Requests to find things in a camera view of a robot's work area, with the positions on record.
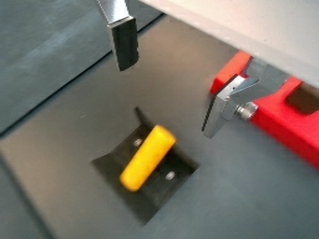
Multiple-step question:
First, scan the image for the yellow oval cylinder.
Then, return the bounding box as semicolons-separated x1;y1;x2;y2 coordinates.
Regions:
120;125;177;191

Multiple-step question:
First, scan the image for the brown block peg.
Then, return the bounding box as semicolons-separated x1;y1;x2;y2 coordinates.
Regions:
285;82;319;115

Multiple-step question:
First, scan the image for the black curved fixture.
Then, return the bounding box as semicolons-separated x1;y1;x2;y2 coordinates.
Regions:
92;107;198;224

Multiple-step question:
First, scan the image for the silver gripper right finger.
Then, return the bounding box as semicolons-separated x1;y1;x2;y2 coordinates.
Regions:
201;57;289;138

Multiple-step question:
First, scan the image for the red peg board base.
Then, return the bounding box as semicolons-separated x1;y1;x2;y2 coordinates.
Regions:
210;51;319;170

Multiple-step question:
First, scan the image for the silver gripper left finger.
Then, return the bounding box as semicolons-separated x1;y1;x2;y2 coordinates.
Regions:
96;0;138;71

